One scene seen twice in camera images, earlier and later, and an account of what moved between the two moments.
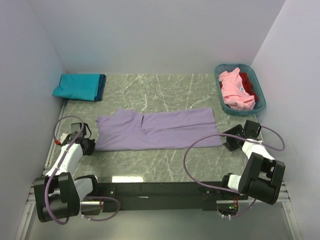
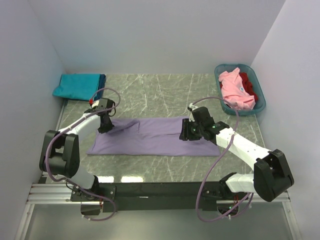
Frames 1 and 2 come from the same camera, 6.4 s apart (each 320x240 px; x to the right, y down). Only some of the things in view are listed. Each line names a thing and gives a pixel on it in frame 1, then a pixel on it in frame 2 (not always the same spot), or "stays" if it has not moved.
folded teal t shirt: x=81 y=86 stays
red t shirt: x=248 y=85 stays
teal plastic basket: x=240 y=92 stays
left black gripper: x=91 y=146 → x=108 y=128
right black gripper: x=237 y=129 → x=185 y=134
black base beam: x=166 y=196 stays
